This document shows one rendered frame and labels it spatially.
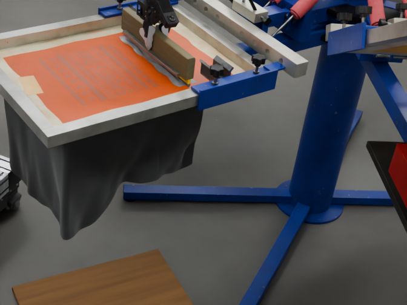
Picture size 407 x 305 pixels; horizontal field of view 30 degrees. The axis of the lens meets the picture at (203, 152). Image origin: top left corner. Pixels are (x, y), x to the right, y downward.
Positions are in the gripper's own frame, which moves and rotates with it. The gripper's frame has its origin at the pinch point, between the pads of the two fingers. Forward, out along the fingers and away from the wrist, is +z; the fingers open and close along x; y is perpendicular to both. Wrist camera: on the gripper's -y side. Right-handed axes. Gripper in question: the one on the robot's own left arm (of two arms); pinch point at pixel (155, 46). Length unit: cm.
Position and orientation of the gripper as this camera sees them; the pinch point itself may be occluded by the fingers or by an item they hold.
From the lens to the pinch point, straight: 245.3
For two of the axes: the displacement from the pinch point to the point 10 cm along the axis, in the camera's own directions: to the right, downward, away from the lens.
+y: -5.8, -5.2, 6.3
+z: -1.1, 8.1, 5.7
